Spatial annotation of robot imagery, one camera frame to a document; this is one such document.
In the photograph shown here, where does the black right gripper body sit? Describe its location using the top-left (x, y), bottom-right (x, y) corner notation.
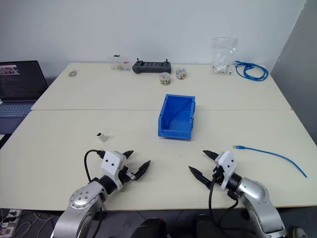
top-left (211, 165), bottom-right (225, 185)

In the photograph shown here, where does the clear bag of white connectors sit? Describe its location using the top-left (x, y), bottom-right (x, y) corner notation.
top-left (211, 37), bottom-right (239, 75)

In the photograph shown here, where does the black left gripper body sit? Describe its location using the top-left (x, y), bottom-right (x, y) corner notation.
top-left (119, 166), bottom-right (137, 184)

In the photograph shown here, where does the white power strip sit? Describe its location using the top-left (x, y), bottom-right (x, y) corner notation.
top-left (0, 209), bottom-right (22, 235)

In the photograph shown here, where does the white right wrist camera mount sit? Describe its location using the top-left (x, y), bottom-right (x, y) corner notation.
top-left (214, 151), bottom-right (239, 192)

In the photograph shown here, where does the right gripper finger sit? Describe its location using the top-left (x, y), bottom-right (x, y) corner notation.
top-left (202, 150), bottom-right (220, 163)
top-left (188, 166), bottom-right (212, 187)

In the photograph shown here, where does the small jar of colourful beads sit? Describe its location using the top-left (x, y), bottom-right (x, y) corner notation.
top-left (175, 67), bottom-right (188, 80)
top-left (158, 72), bottom-right (172, 87)

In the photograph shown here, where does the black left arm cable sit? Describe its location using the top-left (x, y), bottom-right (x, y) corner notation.
top-left (84, 149), bottom-right (105, 184)

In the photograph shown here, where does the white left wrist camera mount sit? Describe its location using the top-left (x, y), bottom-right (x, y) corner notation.
top-left (101, 150), bottom-right (127, 192)

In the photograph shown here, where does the short blue Ethernet cable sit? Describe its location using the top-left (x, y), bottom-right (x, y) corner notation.
top-left (232, 144), bottom-right (308, 179)

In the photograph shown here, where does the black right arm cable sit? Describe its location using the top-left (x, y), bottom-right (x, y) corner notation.
top-left (208, 173), bottom-right (240, 235)

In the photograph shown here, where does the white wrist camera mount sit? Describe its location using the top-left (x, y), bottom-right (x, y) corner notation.
top-left (214, 151), bottom-right (239, 192)
top-left (101, 150), bottom-right (127, 192)

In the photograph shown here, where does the clear box of colourful items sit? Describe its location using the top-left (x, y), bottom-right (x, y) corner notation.
top-left (107, 54), bottom-right (132, 72)

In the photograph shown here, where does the grey round foot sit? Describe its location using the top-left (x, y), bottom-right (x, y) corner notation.
top-left (291, 226), bottom-right (308, 238)

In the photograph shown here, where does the dark open laptop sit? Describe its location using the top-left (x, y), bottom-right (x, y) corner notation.
top-left (0, 60), bottom-right (49, 135)

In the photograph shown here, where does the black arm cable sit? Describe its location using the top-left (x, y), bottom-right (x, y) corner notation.
top-left (208, 173), bottom-right (240, 235)
top-left (84, 149), bottom-right (105, 184)

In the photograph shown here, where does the black handheld remote controller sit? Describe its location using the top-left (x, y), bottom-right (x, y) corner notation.
top-left (131, 58), bottom-right (172, 74)

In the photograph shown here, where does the blue plastic storage bin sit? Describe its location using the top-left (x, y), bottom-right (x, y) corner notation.
top-left (157, 93), bottom-right (198, 141)

